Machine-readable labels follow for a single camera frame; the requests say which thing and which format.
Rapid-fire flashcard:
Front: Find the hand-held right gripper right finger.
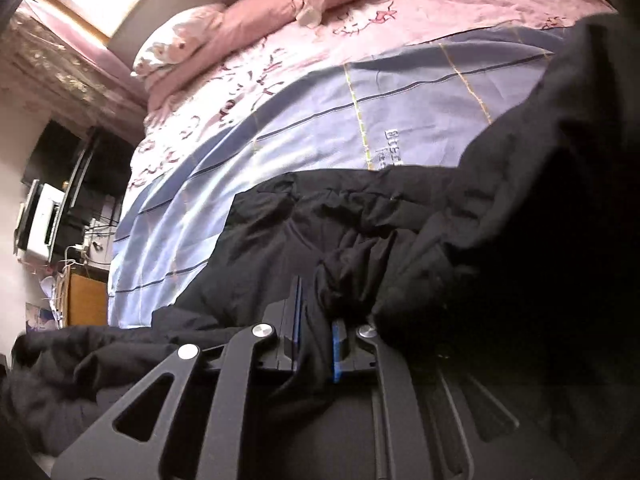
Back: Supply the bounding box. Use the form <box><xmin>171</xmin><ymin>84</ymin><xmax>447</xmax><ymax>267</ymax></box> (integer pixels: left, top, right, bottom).
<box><xmin>330</xmin><ymin>317</ymin><xmax>521</xmax><ymax>480</ymax></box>

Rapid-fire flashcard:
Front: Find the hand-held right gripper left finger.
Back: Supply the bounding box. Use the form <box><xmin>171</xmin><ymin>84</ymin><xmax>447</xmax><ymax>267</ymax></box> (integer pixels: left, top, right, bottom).
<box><xmin>50</xmin><ymin>275</ymin><xmax>303</xmax><ymax>480</ymax></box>

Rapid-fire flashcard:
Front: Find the black hooded puffer jacket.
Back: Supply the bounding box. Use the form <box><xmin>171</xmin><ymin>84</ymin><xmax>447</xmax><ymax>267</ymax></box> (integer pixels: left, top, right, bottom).
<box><xmin>0</xmin><ymin>12</ymin><xmax>640</xmax><ymax>480</ymax></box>

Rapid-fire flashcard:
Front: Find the blue striped bed sheet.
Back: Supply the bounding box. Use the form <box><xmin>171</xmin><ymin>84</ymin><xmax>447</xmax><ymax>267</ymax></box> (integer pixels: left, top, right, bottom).
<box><xmin>106</xmin><ymin>25</ymin><xmax>573</xmax><ymax>328</ymax></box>

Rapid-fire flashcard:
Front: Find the yellow wooden cabinet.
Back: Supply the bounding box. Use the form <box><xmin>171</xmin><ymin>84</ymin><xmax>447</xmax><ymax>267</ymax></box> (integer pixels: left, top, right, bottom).
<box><xmin>60</xmin><ymin>267</ymin><xmax>110</xmax><ymax>328</ymax></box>

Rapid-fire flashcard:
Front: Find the black desk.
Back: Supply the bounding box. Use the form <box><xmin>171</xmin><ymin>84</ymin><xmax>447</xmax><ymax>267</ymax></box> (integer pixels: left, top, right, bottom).
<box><xmin>50</xmin><ymin>127</ymin><xmax>136</xmax><ymax>268</ymax></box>

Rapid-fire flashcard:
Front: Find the pile of papers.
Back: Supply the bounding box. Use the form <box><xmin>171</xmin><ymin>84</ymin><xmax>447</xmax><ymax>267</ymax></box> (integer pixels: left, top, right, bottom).
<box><xmin>40</xmin><ymin>272</ymin><xmax>66</xmax><ymax>321</ymax></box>

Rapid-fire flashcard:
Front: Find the white printer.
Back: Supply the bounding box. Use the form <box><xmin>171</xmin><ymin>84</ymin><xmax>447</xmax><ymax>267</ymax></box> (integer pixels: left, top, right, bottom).
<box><xmin>14</xmin><ymin>179</ymin><xmax>68</xmax><ymax>263</ymax></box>

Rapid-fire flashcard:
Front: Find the white floral pillow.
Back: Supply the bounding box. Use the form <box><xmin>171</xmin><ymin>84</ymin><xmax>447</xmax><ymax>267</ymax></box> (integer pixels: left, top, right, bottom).
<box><xmin>131</xmin><ymin>4</ymin><xmax>226</xmax><ymax>78</ymax></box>

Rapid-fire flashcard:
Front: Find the pink cartoon print bedsheet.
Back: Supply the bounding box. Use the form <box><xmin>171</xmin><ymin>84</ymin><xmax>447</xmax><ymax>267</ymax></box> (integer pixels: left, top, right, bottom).
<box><xmin>125</xmin><ymin>0</ymin><xmax>616</xmax><ymax>191</ymax></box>

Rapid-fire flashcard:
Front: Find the pink lace curtain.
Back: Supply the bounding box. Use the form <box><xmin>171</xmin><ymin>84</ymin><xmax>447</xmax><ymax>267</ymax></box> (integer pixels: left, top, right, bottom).
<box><xmin>0</xmin><ymin>0</ymin><xmax>151</xmax><ymax>126</ymax></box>

